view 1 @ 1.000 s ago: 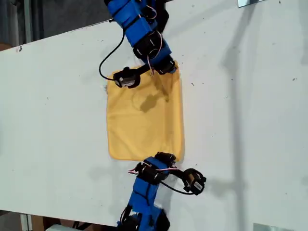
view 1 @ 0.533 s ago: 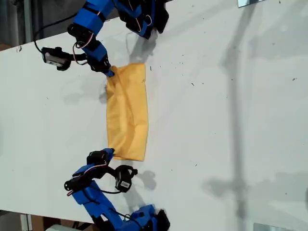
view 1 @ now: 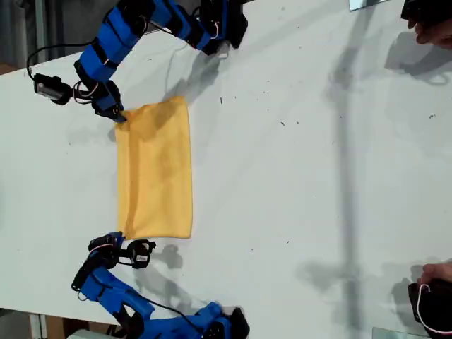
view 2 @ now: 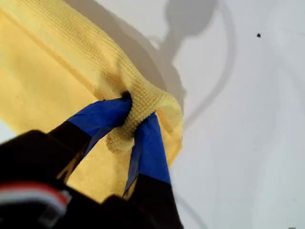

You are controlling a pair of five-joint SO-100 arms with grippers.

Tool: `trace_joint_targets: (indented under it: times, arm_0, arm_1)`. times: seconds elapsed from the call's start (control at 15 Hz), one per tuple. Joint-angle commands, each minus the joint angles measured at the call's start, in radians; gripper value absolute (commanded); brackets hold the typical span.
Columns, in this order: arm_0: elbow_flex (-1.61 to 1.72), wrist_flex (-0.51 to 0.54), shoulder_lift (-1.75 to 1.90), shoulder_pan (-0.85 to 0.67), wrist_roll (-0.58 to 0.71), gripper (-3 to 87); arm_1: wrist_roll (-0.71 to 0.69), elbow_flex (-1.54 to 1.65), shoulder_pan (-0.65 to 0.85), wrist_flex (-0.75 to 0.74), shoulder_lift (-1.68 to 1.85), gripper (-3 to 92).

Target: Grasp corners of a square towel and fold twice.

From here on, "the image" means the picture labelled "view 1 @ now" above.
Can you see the yellow square towel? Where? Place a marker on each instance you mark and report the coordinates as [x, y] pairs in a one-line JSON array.
[[155, 169]]

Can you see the person's left hand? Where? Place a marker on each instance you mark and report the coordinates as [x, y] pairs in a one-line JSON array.
[[438, 272]]

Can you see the person's right hand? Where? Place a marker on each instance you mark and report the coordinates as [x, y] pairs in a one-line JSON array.
[[436, 35]]

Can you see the white box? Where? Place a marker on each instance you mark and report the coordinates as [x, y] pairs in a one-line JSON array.
[[88, 334]]

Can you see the white table leg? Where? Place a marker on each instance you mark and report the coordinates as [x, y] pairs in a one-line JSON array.
[[38, 326]]

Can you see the grey black wrist camera box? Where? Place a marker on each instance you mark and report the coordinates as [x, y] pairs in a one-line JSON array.
[[51, 89]]

